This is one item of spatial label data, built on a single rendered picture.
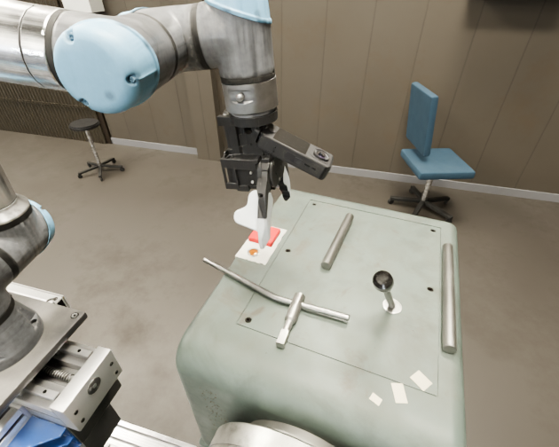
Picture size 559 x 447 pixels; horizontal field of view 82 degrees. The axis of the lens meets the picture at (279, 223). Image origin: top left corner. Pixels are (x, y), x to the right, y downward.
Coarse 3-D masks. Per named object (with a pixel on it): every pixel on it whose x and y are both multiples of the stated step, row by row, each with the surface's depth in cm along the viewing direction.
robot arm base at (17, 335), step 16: (16, 304) 65; (0, 320) 60; (16, 320) 63; (32, 320) 69; (0, 336) 61; (16, 336) 63; (32, 336) 66; (0, 352) 61; (16, 352) 63; (0, 368) 62
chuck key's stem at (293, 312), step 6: (300, 294) 62; (294, 300) 61; (300, 300) 61; (294, 306) 60; (300, 306) 61; (288, 312) 59; (294, 312) 59; (288, 318) 58; (294, 318) 58; (288, 324) 58; (282, 330) 57; (288, 330) 57; (282, 336) 56; (276, 342) 55; (282, 342) 55; (282, 348) 55
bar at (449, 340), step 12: (444, 252) 73; (444, 264) 70; (444, 276) 67; (444, 288) 64; (444, 300) 62; (444, 312) 60; (444, 324) 58; (444, 336) 56; (456, 336) 56; (444, 348) 55; (456, 348) 54
